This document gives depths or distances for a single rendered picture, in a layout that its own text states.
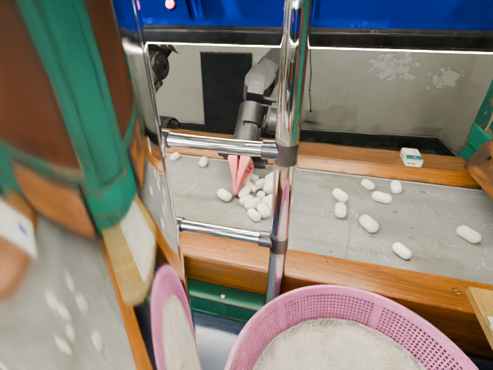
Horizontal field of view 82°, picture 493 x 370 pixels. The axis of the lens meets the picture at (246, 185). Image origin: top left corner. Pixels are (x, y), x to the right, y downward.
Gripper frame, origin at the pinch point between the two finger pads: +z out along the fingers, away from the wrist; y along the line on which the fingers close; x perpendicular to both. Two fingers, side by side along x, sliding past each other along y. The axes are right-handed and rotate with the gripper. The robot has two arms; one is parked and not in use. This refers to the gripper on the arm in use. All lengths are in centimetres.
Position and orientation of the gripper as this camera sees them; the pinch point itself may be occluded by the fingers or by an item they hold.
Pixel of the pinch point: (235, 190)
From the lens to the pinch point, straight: 58.8
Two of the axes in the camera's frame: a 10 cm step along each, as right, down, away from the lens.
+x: 1.6, 2.9, 9.4
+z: -1.8, 9.5, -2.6
